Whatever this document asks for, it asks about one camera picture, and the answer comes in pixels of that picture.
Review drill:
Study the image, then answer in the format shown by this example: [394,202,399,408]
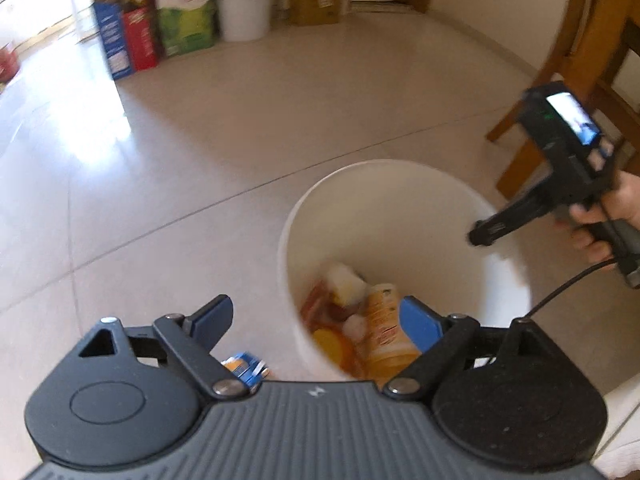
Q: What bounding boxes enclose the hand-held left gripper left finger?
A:
[75,294,249,402]

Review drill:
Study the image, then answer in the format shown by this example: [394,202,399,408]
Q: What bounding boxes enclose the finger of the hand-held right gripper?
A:
[468,196,557,249]

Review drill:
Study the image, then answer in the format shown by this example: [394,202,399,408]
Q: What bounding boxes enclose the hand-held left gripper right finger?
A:
[383,296,566,403]

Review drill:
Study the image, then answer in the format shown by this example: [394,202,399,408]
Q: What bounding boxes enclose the white plastic bucket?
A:
[277,159,534,392]

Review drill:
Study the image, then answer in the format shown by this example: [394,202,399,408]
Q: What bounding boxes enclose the person's right hand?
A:
[569,172,640,264]

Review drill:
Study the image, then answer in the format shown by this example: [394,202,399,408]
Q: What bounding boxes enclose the yellow paper cup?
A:
[362,282,424,387]

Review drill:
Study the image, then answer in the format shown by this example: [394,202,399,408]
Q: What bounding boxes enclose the blue snack packet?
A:
[221,351,271,387]

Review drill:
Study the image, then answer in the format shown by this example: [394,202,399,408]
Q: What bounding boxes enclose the small white tissue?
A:
[342,314,369,347]

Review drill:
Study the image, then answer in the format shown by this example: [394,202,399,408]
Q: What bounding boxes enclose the large white tissue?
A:
[324,261,369,307]

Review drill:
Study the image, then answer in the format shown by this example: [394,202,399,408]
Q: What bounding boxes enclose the wooden chair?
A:
[486,0,640,202]

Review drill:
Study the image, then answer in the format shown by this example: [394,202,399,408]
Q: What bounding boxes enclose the red carton box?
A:
[122,7,162,72]

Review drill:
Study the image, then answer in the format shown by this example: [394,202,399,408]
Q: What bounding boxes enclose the blue carton box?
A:
[93,1,136,81]

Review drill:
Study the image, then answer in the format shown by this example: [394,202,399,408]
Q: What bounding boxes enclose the green carton box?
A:
[153,0,219,58]

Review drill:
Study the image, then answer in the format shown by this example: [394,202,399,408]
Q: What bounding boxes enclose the white lidded pail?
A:
[214,0,275,43]

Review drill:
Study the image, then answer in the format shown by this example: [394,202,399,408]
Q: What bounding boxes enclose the red container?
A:
[0,42,22,85]

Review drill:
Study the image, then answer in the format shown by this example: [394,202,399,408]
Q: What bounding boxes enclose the black cable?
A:
[522,255,619,322]

